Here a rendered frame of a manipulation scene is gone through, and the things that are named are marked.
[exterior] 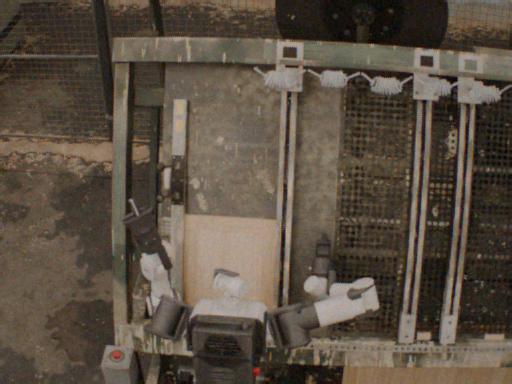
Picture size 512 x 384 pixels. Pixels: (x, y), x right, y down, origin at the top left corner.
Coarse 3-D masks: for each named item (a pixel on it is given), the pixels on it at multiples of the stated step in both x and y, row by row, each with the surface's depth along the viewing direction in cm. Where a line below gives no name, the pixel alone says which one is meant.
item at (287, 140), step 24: (288, 72) 278; (288, 96) 297; (288, 120) 301; (288, 144) 300; (288, 168) 302; (288, 192) 302; (288, 216) 303; (288, 240) 305; (288, 264) 306; (288, 288) 310
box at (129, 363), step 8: (104, 352) 305; (128, 352) 305; (104, 360) 301; (128, 360) 301; (136, 360) 312; (104, 368) 300; (112, 368) 299; (120, 368) 299; (128, 368) 299; (136, 368) 312; (104, 376) 304; (112, 376) 303; (120, 376) 302; (128, 376) 301; (136, 376) 312
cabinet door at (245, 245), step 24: (192, 216) 313; (216, 216) 312; (192, 240) 314; (216, 240) 313; (240, 240) 313; (264, 240) 311; (192, 264) 316; (216, 264) 315; (240, 264) 314; (264, 264) 313; (192, 288) 317; (264, 288) 314
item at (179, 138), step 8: (184, 104) 304; (184, 112) 304; (184, 120) 305; (184, 128) 305; (176, 136) 306; (184, 136) 306; (176, 144) 306; (184, 144) 306; (176, 152) 307; (184, 152) 307; (184, 160) 308; (184, 168) 308; (184, 176) 309; (184, 184) 310; (184, 192) 311; (184, 200) 312; (176, 208) 311; (184, 208) 312; (176, 216) 311; (176, 224) 312; (176, 232) 312; (176, 240) 313; (176, 248) 313; (176, 256) 314; (176, 264) 314; (176, 272) 315; (176, 280) 315; (176, 288) 316
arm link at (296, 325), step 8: (312, 304) 266; (296, 312) 264; (304, 312) 264; (312, 312) 263; (280, 320) 265; (288, 320) 263; (296, 320) 263; (304, 320) 263; (312, 320) 263; (288, 328) 263; (296, 328) 263; (304, 328) 264; (312, 328) 265; (288, 336) 263; (296, 336) 262; (304, 336) 263; (288, 344) 263
